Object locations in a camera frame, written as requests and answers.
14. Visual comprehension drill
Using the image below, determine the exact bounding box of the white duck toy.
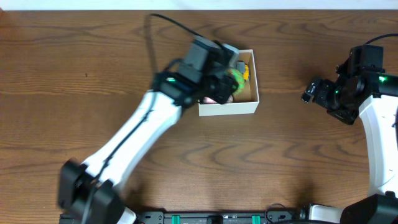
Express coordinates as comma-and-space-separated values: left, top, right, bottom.
202, 95, 234, 105

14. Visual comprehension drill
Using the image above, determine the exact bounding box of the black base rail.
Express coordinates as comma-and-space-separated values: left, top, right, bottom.
58, 203, 398, 224

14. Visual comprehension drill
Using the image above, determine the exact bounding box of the right black cable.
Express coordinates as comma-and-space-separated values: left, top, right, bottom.
363, 33, 398, 46

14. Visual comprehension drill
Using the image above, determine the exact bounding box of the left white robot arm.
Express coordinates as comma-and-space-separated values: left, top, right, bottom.
58, 67, 244, 223

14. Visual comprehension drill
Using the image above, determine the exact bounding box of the green number ball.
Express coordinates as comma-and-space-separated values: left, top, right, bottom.
228, 68, 245, 95

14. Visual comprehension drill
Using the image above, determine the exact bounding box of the white cardboard box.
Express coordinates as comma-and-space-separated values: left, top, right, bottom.
198, 49, 260, 116

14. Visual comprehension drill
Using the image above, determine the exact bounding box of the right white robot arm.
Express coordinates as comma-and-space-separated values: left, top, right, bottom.
302, 72, 397, 195

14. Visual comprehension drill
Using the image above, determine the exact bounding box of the left black cable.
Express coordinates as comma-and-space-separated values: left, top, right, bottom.
80, 12, 206, 224

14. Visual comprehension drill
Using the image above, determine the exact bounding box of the yellow grey toy truck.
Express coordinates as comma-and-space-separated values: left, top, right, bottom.
236, 61, 250, 81

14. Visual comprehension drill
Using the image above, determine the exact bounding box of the black cable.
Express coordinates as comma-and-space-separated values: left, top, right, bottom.
80, 12, 206, 224
363, 33, 398, 46

